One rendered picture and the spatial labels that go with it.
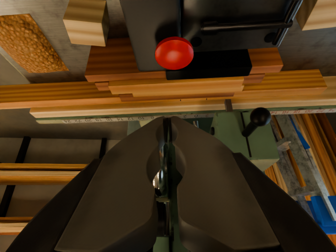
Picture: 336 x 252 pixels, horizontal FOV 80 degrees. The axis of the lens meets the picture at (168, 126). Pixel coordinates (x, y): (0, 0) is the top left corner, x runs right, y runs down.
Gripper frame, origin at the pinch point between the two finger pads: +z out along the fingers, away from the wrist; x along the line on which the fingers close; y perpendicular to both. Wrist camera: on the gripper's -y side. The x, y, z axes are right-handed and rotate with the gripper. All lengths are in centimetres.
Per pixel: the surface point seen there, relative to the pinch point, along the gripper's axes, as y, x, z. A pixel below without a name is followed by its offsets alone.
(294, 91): 8.1, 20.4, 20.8
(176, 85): 3.4, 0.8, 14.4
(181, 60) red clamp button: -2.0, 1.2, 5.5
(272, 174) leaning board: 137, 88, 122
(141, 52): -2.5, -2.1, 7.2
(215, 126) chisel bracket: 8.6, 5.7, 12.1
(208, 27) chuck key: -4.2, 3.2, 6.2
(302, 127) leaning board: 82, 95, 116
